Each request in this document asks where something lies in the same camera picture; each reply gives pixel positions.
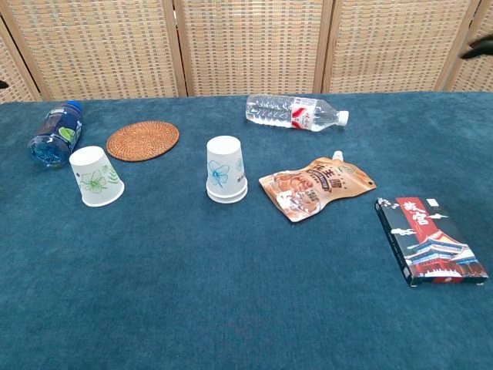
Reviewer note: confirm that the black red palace box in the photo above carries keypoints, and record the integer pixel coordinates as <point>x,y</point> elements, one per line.
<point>427,241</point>

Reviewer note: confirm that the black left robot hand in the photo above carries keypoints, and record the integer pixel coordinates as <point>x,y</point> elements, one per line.
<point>2,85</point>

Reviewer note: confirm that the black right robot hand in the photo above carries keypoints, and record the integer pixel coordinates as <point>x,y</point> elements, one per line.
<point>481,48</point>

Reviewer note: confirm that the round woven rattan coaster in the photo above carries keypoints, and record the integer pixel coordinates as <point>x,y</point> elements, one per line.
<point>143,140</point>

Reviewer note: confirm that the clear water bottle red label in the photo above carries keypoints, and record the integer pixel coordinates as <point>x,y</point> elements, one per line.
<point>285,112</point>

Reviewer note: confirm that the woven folding screen panel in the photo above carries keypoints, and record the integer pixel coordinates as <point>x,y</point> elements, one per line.
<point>393,46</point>
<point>252,46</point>
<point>475,73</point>
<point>100,46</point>
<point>15,73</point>

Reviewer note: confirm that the white cup dark blue flower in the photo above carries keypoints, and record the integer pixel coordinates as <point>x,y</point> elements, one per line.
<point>227,198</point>

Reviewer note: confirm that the white cup green flower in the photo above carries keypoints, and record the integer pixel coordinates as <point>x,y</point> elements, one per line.
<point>96,179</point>

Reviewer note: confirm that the white cup light blue flower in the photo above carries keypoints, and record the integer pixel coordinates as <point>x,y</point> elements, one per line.
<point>225,165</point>

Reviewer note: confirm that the brown spouted food pouch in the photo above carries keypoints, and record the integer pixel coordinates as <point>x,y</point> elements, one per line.
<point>316,187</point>

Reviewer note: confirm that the blue plastic drink bottle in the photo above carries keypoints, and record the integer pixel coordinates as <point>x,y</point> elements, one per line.
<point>56,135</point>

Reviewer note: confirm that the blue velvet tablecloth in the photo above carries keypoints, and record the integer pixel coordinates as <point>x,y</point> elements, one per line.
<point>215,277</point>

